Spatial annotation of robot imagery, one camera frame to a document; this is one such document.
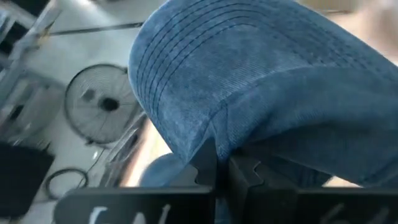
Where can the white round fan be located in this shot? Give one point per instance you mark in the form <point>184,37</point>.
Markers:
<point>102,104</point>

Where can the black box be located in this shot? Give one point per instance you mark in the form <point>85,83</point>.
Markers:
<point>21,177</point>

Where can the silver metal frame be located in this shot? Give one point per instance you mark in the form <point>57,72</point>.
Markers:
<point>28,40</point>

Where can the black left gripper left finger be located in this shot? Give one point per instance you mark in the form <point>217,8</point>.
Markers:
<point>206,168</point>

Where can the thin black rod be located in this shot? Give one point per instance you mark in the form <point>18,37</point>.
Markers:
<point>93,29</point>

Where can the clear plastic bin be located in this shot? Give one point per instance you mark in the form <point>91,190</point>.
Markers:
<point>124,149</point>

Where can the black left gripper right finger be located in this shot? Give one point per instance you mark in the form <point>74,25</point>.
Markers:
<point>248,177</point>

